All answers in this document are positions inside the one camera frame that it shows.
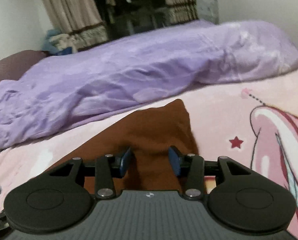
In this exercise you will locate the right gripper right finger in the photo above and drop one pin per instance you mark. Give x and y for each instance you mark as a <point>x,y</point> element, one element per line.
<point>189,170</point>

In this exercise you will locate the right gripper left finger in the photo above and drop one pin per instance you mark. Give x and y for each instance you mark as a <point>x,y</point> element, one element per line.
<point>108,167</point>

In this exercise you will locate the brown padded jacket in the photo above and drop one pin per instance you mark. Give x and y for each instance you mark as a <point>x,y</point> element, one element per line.
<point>149,133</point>

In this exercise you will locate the pink printed bed blanket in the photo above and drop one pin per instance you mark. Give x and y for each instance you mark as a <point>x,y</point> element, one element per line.
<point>254,123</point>

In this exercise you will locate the purple duvet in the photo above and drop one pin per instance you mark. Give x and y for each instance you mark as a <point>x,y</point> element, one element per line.
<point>63,92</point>

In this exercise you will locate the mauve quilted headboard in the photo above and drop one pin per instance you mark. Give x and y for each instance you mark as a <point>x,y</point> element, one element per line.
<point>14,66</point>

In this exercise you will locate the left beige curtain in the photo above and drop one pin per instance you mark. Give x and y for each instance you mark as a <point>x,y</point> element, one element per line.
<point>80,20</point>

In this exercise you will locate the beige curtain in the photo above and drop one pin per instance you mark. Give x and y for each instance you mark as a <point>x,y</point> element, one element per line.
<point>80,20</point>
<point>180,0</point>

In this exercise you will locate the right beige curtain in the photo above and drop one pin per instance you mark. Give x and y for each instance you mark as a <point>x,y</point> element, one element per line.
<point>180,0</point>

